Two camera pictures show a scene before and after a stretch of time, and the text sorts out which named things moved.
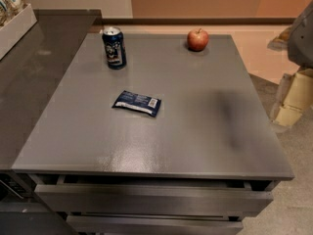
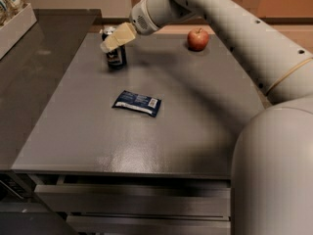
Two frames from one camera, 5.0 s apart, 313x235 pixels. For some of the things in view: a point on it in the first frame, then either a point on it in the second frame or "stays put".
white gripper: (301, 43) to (139, 18)
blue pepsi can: (114, 48) stays put
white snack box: (14, 29) stays put
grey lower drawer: (111, 223) stays put
